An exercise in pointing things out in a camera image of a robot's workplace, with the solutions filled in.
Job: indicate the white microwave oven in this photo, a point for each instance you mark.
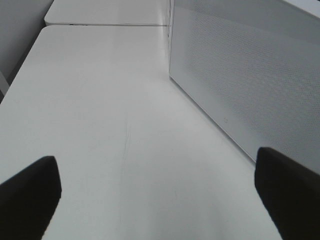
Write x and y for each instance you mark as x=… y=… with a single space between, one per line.
x=254 y=67

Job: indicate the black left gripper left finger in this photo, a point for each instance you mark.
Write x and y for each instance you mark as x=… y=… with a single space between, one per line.
x=28 y=200

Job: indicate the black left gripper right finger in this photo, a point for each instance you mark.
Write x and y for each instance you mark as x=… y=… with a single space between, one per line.
x=290 y=193

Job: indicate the white rear table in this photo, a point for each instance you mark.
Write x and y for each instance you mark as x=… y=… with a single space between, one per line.
x=108 y=13

